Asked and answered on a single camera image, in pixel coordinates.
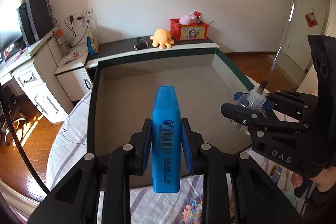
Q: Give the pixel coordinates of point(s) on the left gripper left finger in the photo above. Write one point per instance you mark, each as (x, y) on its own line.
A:
(75, 198)

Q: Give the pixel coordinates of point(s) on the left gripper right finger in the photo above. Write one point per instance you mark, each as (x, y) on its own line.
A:
(257, 199)

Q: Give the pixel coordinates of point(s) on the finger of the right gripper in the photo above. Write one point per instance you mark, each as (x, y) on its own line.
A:
(239, 116)
(299, 106)

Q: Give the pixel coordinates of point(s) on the clear glass diffuser bottle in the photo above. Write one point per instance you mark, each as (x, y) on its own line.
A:
(255, 99)

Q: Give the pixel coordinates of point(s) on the blue highlighter marker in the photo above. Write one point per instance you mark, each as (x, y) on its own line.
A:
(166, 142)

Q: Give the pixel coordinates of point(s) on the right hand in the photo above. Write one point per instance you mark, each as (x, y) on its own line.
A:
(325, 180)

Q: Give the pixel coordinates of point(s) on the striped white bedspread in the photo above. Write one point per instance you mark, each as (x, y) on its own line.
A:
(146, 206)

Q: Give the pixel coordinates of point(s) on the colourful block toy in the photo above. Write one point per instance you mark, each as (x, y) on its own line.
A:
(192, 214)

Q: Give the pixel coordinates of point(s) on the red toy crate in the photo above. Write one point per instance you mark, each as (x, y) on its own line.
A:
(193, 31)

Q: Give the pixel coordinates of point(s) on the pink storage box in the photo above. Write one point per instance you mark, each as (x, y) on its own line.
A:
(125, 89)

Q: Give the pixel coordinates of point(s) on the pink plush toy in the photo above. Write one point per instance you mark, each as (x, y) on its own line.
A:
(187, 19)

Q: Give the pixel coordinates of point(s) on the orange octopus plush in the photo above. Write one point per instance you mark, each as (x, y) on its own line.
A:
(162, 39)

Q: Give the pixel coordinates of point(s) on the black flashlight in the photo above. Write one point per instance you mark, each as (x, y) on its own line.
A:
(141, 44)

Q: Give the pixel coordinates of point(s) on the white desk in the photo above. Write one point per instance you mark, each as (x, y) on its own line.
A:
(34, 72)

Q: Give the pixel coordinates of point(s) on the black computer tower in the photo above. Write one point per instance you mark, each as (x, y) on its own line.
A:
(34, 20)

